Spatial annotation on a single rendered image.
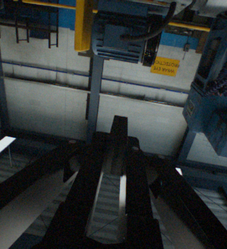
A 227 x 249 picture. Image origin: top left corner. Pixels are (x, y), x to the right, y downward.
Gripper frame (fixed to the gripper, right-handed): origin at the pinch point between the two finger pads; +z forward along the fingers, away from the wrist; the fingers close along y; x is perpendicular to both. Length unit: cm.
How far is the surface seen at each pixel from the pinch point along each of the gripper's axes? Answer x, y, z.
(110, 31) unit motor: 16, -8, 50
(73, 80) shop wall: -71, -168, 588
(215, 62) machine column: 15, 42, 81
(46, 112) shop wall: -207, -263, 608
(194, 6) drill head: 28, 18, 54
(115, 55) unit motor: 9, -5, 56
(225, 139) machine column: -17, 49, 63
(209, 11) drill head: 27, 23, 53
